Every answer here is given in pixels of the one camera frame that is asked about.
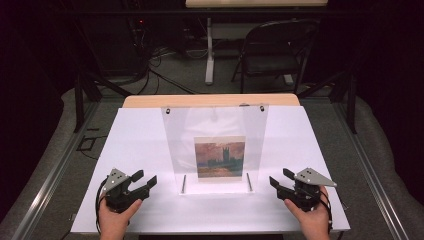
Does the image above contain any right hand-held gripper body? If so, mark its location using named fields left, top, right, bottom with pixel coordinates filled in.
left=275, top=167, right=338, bottom=213

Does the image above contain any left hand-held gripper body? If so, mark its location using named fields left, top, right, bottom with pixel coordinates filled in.
left=100, top=167, right=149, bottom=214

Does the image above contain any clear acrylic photo frame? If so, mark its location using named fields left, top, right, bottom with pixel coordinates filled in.
left=160, top=104, right=270, bottom=196

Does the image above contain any painting print card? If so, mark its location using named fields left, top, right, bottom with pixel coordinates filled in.
left=193, top=135, right=247, bottom=183

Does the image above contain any person's left hand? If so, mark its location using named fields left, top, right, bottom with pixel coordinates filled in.
left=98, top=196, right=143, bottom=240

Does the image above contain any person's right hand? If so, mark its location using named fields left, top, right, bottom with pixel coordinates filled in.
left=283, top=185, right=331, bottom=240

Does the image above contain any white board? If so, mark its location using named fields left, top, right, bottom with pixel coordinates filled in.
left=70, top=105, right=351, bottom=234

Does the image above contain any black metal stand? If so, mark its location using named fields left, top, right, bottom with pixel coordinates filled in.
left=73, top=71, right=133, bottom=134
left=297, top=71, right=358, bottom=134

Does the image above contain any wooden table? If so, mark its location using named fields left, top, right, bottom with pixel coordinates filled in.
left=122, top=93, right=301, bottom=108

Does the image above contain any black folding chair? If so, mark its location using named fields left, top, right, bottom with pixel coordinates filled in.
left=231, top=19, right=321, bottom=94

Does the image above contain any black equipment rack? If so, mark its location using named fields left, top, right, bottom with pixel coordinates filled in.
left=124, top=0, right=153, bottom=69

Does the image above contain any white-legged desk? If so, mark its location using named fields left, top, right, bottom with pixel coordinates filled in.
left=185, top=0, right=329, bottom=86

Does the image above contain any left hand-held gripper black cable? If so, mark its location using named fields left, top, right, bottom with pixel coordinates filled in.
left=95, top=178, right=110, bottom=235

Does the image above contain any hand-held gripper black cable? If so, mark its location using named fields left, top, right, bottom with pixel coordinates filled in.
left=95, top=178, right=110, bottom=235
left=319, top=190, right=334, bottom=234

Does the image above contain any right hand-held gripper black cable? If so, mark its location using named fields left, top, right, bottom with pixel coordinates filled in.
left=319, top=190, right=334, bottom=234

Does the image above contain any aluminium rail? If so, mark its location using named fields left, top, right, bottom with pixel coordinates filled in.
left=11, top=101, right=101, bottom=240
left=333, top=99, right=409, bottom=240

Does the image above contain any bundle of black floor cables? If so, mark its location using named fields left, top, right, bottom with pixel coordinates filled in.
left=99, top=46, right=201, bottom=96

